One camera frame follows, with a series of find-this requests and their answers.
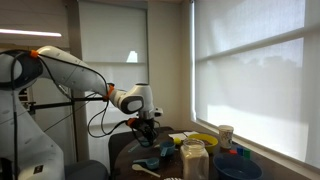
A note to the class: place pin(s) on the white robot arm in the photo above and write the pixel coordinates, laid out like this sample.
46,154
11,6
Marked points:
26,151

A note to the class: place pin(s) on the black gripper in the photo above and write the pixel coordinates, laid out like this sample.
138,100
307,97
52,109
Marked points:
145,124

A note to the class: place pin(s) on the patterned white plate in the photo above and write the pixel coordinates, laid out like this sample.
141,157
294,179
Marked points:
172,178

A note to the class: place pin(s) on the green toy block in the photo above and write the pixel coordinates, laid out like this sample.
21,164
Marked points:
247,153

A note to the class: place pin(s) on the patterned paper cup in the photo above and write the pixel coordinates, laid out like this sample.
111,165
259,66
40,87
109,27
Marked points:
225,134

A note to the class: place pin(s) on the white paper napkin far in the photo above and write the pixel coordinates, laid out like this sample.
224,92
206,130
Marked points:
187,133

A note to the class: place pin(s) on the white paper napkin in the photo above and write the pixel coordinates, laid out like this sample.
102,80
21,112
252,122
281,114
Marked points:
187,133
180,136

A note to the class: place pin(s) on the white paper napkin near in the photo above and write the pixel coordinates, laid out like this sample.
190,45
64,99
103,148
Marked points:
180,136

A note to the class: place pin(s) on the medium teal measuring cup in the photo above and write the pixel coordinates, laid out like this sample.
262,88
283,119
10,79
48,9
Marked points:
151,163

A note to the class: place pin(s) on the blue toy block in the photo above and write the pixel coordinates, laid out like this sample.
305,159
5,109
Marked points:
240,151

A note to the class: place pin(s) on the yellow bowl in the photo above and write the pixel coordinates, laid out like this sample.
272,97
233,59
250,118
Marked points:
209,141

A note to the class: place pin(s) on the dark blue bowl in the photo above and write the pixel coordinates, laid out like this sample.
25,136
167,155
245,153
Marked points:
236,167

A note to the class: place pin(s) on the white plastic spoon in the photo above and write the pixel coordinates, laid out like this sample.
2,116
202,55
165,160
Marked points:
138,167

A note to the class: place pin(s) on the small teal measuring cup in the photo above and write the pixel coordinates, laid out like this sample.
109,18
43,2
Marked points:
137,144

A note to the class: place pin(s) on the glass jar with rice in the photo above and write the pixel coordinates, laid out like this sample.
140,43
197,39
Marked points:
195,160

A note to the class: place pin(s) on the yellow lemon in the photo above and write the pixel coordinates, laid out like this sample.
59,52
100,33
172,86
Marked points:
177,141

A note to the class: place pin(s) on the red toy block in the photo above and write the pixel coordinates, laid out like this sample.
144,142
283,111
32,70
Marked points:
233,151

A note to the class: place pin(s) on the large teal measuring cup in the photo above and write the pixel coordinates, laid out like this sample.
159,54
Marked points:
167,148

